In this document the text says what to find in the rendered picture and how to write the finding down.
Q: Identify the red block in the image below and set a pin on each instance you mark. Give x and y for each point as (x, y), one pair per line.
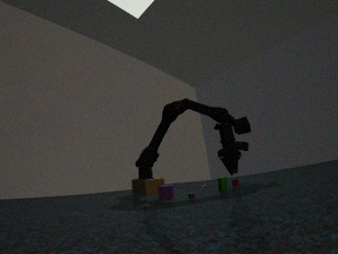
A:
(235, 182)

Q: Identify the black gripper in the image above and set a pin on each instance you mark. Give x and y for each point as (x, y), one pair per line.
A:
(230, 156)

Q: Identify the purple cube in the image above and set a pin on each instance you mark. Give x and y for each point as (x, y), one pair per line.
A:
(165, 192)

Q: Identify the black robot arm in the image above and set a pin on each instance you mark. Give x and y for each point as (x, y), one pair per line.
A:
(149, 155)

